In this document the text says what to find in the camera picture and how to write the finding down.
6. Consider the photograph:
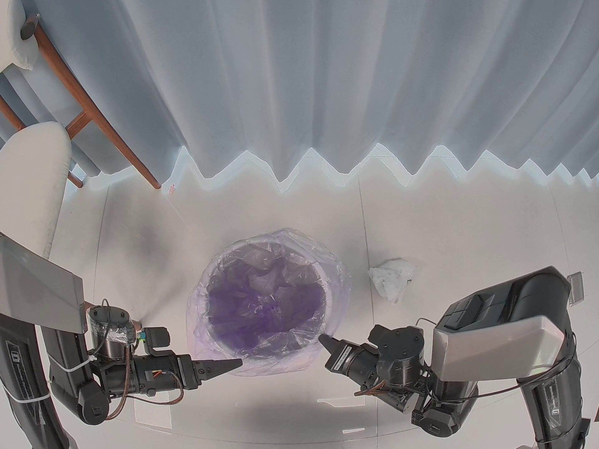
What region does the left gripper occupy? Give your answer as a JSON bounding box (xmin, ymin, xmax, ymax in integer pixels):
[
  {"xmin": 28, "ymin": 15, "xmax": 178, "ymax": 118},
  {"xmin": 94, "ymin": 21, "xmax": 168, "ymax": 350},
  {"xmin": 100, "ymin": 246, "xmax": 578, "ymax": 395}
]
[{"xmin": 126, "ymin": 355, "xmax": 243, "ymax": 394}]

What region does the crumpled white paper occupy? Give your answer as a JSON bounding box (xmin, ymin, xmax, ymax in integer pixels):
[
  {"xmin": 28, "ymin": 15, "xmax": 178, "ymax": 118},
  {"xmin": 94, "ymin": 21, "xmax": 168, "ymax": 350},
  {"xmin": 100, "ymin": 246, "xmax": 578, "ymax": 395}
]
[{"xmin": 368, "ymin": 258, "xmax": 416, "ymax": 304}]

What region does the purple plastic bag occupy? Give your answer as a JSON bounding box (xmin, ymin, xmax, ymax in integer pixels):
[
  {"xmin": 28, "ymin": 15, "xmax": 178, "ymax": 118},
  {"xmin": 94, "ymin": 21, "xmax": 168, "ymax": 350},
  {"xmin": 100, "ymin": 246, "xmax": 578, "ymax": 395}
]
[{"xmin": 186, "ymin": 227, "xmax": 353, "ymax": 377}]

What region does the white trash bin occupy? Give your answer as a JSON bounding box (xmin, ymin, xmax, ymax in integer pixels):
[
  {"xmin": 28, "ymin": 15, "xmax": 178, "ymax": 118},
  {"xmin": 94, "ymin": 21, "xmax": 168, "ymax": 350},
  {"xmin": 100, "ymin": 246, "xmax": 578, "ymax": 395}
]
[{"xmin": 203, "ymin": 237, "xmax": 330, "ymax": 359}]

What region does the pale blue curtain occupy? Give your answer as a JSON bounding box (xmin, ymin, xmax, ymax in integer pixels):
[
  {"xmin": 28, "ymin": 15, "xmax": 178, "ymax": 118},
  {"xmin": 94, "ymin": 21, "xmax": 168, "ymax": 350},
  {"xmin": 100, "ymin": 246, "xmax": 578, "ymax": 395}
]
[{"xmin": 0, "ymin": 0, "xmax": 599, "ymax": 191}]

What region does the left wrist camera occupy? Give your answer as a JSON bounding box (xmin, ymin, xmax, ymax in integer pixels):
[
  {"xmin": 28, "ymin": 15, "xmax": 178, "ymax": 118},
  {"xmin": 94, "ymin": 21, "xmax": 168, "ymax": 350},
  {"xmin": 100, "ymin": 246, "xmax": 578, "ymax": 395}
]
[{"xmin": 138, "ymin": 327, "xmax": 170, "ymax": 356}]

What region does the wooden chair with cream cushions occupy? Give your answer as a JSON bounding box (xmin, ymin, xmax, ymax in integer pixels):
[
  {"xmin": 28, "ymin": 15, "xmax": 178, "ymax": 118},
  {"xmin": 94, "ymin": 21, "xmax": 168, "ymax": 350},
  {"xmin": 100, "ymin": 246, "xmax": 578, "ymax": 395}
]
[{"xmin": 0, "ymin": 0, "xmax": 162, "ymax": 333}]

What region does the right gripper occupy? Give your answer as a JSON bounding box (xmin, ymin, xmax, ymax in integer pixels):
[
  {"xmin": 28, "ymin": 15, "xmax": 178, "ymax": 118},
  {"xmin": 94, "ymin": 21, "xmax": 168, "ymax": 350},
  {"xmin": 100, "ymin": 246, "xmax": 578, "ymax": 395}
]
[{"xmin": 318, "ymin": 335, "xmax": 381, "ymax": 387}]

